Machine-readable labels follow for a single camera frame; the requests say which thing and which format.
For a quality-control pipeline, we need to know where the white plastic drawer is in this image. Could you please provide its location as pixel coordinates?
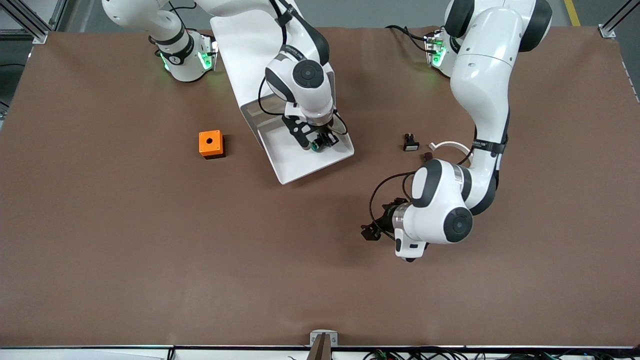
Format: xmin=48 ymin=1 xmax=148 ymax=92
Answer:
xmin=253 ymin=117 xmax=291 ymax=137
xmin=248 ymin=107 xmax=286 ymax=127
xmin=244 ymin=97 xmax=273 ymax=117
xmin=257 ymin=117 xmax=356 ymax=186

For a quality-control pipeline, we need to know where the white drawer cabinet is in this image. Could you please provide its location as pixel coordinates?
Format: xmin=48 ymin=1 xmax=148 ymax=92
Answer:
xmin=210 ymin=0 xmax=336 ymax=151

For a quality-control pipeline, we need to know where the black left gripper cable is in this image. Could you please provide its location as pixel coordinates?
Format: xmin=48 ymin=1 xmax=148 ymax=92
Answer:
xmin=369 ymin=172 xmax=416 ymax=236

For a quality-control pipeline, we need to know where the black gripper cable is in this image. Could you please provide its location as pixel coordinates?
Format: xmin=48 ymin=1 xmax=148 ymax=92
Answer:
xmin=257 ymin=75 xmax=351 ymax=136
xmin=369 ymin=172 xmax=416 ymax=236

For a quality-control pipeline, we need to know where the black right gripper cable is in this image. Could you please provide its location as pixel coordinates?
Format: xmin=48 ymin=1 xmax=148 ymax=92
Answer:
xmin=257 ymin=75 xmax=351 ymax=136

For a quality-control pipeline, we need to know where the white curved plastic bracket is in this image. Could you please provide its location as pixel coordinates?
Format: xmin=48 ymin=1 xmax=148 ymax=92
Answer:
xmin=429 ymin=141 xmax=473 ymax=156

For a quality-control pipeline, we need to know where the orange button enclosure box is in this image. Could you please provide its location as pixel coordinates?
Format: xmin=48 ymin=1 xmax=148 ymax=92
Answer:
xmin=198 ymin=130 xmax=226 ymax=160

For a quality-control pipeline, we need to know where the grey table edge bracket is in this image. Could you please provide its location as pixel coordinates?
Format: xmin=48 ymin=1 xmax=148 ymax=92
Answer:
xmin=310 ymin=330 xmax=339 ymax=360

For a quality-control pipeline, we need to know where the black base cable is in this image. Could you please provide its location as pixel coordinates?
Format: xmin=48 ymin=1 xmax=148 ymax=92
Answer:
xmin=385 ymin=25 xmax=431 ymax=53

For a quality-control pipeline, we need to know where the black cable bundle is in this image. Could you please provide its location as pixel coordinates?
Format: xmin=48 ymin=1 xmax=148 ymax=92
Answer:
xmin=365 ymin=347 xmax=640 ymax=360

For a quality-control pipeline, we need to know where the aluminium frame post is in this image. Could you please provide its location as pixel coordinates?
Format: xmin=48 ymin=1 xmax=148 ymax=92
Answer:
xmin=0 ymin=0 xmax=68 ymax=43
xmin=600 ymin=0 xmax=640 ymax=38

